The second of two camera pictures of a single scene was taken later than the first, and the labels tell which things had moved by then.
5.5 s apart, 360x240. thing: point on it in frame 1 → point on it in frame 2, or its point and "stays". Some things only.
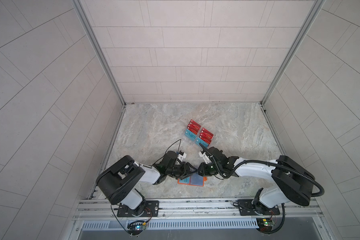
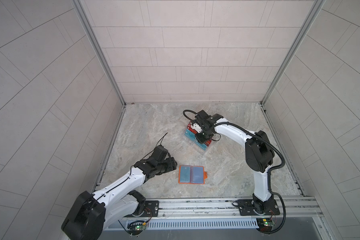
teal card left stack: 190,134 stays
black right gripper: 201,169 → 200,139
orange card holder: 195,179 stays
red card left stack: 194,126 stays
